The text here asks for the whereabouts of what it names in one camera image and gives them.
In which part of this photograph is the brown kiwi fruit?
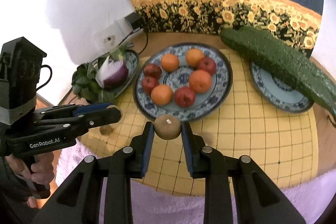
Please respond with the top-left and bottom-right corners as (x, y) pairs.
(154, 114), (181, 140)
(99, 124), (113, 135)

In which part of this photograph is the orange tangerine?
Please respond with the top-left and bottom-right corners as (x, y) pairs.
(189, 70), (212, 94)
(161, 53), (179, 73)
(150, 84), (173, 106)
(185, 48), (204, 68)

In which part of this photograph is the person's hand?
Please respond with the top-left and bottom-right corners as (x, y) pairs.
(5, 152), (54, 185)

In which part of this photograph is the green leafy vegetable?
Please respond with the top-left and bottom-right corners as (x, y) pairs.
(71, 46), (126, 103)

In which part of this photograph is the halved red onion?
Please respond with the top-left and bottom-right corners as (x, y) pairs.
(95, 57), (129, 89)

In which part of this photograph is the purple fluffy towel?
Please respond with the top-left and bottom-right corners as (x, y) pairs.
(55, 142), (335, 223)

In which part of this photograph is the yellow grid board mat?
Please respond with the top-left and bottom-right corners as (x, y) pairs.
(80, 50), (318, 188)

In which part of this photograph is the left blue floral plate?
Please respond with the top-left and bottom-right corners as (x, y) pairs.
(106, 50), (139, 98)

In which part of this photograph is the large blue floral plate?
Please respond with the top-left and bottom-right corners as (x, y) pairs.
(133, 42), (233, 122)

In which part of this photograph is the right blue floral plate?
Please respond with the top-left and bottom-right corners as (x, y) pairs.
(249, 61), (314, 114)

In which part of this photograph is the black power adapter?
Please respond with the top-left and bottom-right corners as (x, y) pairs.
(125, 12), (143, 30)

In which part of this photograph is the front green cucumber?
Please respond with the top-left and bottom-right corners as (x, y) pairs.
(219, 26), (335, 117)

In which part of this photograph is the white wall socket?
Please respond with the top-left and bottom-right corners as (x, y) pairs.
(93, 19), (133, 56)

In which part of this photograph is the black cable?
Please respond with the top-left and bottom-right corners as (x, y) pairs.
(90, 27), (149, 63)

